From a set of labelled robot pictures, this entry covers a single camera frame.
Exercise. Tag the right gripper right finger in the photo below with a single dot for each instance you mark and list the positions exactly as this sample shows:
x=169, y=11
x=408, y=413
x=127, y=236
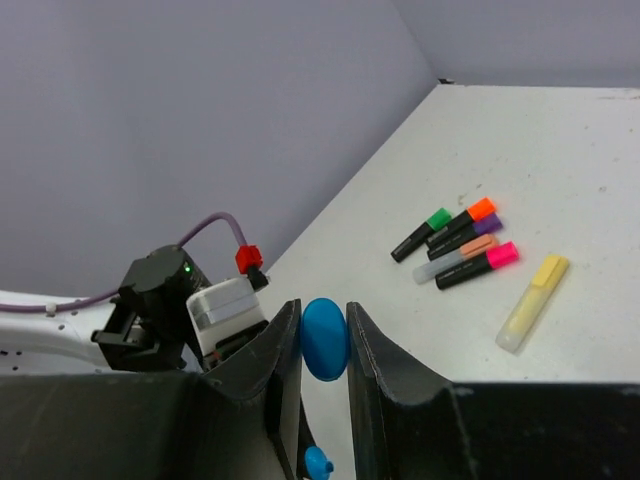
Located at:
x=408, y=422

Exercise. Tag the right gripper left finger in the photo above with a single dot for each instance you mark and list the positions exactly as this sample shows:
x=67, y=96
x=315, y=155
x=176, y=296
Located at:
x=239, y=421

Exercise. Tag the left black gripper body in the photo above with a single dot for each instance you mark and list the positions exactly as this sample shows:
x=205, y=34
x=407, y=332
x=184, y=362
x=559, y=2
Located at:
x=227, y=347

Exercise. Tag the blue black highlighter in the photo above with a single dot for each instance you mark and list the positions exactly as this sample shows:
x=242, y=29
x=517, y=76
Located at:
x=312, y=462

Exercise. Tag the blue cap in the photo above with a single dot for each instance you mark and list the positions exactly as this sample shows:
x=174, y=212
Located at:
x=324, y=339

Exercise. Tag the pastel yellow highlighter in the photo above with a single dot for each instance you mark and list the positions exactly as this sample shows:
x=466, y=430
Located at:
x=532, y=302

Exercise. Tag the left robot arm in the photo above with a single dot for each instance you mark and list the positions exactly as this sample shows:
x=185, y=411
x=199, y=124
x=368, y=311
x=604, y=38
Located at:
x=165, y=316

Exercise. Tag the pink cap black highlighter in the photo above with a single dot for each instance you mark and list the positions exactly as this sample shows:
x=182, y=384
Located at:
x=493, y=259

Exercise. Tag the peach cap clear highlighter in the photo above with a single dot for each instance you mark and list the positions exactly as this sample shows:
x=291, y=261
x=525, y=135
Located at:
x=429, y=270

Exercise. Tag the green cap black highlighter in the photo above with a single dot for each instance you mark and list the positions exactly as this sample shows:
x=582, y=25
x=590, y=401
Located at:
x=430, y=226

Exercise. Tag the purple cap black highlighter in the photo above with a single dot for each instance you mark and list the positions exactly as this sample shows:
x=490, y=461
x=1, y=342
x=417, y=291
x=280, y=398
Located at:
x=488, y=225

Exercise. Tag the orange cap black highlighter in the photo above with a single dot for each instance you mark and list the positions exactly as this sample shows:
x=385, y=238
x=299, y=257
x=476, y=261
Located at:
x=475, y=212

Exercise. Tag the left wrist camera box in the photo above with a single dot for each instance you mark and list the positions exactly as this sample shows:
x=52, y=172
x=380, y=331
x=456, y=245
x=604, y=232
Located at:
x=223, y=310

